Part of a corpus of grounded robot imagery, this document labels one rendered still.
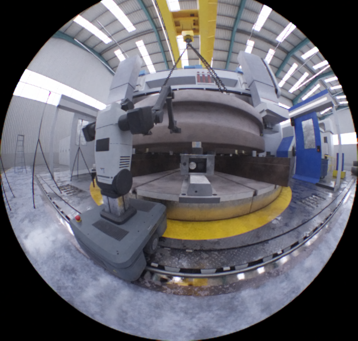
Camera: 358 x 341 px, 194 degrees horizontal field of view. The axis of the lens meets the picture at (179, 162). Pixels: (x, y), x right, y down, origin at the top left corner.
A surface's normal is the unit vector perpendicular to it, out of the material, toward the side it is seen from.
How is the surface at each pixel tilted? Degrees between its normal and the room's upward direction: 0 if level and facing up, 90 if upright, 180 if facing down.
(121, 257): 41
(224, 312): 0
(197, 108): 90
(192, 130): 90
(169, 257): 0
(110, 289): 0
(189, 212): 90
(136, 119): 120
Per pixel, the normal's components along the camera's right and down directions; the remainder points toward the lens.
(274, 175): -0.96, 0.00
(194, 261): 0.01, -1.00
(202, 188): -0.10, 0.06
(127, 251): 0.70, -0.69
